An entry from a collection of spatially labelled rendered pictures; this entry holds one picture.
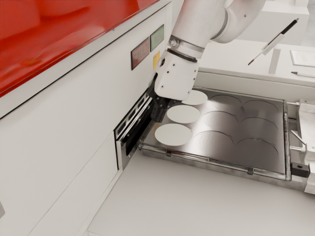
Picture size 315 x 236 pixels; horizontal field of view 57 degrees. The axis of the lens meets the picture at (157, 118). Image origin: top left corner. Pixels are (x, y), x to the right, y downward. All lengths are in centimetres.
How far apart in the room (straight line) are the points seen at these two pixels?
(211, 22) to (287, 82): 45
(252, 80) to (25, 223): 79
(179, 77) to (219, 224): 34
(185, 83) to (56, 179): 36
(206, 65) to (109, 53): 51
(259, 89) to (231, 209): 46
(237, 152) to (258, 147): 6
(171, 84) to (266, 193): 36
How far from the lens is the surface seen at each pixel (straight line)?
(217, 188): 76
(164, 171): 79
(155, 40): 85
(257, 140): 80
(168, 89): 66
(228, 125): 84
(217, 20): 66
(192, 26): 64
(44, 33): 35
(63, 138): 50
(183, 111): 88
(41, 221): 52
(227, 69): 102
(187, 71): 67
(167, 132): 78
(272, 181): 80
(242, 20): 69
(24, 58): 33
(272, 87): 103
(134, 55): 71
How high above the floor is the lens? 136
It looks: 33 degrees down
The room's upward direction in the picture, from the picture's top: straight up
